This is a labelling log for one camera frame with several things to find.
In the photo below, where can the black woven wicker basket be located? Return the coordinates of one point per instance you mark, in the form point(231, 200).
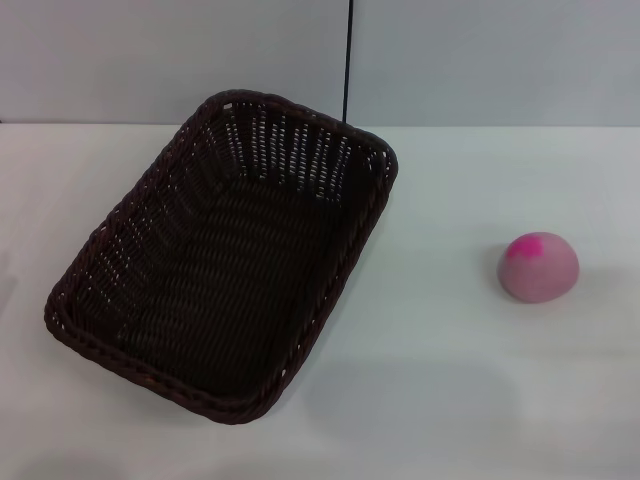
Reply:
point(225, 280)

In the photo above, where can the pink round ball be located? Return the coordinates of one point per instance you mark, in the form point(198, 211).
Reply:
point(542, 275)

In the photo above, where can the black vertical wall strip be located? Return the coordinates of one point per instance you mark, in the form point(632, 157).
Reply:
point(348, 55)

